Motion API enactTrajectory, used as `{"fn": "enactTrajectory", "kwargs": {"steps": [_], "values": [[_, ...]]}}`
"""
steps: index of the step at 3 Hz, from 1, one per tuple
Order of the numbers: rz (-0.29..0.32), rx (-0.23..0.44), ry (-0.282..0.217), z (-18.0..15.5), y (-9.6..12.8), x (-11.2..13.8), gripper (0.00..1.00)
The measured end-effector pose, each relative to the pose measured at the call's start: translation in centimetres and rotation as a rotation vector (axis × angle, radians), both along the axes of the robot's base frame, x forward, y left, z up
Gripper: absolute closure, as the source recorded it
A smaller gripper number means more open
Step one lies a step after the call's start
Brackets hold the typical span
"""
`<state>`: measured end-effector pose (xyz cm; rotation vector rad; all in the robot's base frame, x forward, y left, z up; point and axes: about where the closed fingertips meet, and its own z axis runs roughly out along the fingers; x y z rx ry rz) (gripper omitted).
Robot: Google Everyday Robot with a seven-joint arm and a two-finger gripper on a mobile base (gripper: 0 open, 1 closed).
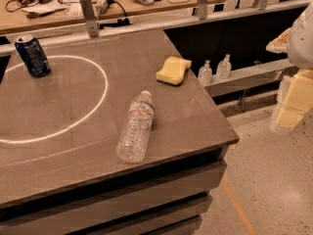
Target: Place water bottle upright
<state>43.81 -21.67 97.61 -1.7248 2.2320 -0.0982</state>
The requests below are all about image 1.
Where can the yellow sponge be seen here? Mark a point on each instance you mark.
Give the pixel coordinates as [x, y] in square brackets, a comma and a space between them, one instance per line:
[173, 70]

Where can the metal railing bar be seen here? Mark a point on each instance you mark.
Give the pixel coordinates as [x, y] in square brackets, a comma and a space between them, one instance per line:
[163, 20]

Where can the right clear sanitizer bottle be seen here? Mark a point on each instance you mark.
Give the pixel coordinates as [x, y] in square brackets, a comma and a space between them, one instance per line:
[224, 68]

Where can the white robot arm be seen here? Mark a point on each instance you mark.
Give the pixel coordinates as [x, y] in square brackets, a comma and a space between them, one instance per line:
[300, 45]

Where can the clear plastic water bottle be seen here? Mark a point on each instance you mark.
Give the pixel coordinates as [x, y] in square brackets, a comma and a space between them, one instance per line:
[134, 138]

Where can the blue soda can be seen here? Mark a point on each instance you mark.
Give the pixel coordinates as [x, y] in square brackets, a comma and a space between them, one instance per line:
[32, 55]

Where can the left clear sanitizer bottle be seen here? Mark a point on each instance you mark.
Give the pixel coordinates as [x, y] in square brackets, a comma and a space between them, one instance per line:
[205, 74]

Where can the grey metal bracket post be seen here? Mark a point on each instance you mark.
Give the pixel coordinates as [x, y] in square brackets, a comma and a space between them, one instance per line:
[89, 17]

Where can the clear sanitizer bottle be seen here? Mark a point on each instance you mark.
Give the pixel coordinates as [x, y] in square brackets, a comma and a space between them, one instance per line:
[224, 68]
[205, 74]

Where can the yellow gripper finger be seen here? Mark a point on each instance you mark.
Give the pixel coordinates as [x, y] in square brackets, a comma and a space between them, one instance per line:
[279, 44]
[294, 101]

